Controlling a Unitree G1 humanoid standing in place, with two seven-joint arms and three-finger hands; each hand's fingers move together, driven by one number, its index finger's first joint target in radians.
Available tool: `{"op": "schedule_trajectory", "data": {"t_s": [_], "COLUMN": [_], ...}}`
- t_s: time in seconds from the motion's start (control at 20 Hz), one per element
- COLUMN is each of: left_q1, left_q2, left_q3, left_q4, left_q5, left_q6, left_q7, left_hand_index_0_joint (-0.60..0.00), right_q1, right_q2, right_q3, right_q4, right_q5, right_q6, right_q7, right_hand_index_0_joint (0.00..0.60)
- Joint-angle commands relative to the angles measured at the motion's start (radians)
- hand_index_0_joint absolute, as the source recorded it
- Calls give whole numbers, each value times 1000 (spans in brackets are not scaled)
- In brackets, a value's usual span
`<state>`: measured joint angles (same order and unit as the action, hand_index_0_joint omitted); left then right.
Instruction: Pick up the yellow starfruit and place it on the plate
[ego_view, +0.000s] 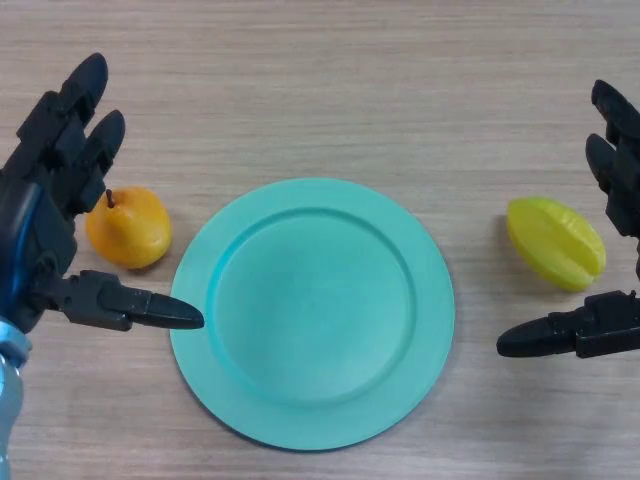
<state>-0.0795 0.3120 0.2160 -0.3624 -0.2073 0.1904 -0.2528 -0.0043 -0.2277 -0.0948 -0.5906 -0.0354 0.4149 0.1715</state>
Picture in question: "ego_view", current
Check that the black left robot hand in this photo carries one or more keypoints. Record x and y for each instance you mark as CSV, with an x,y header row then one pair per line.
x,y
40,220

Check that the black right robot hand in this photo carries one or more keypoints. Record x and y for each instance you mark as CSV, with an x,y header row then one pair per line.
x,y
600,327

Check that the yellow starfruit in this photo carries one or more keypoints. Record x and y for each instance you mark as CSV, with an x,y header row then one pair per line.
x,y
555,245

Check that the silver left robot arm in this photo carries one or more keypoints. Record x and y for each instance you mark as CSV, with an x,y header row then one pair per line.
x,y
10,385

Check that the green round plate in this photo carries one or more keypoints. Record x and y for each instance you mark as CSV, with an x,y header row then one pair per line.
x,y
320,320

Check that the orange yellow pear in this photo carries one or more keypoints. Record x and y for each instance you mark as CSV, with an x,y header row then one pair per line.
x,y
132,232

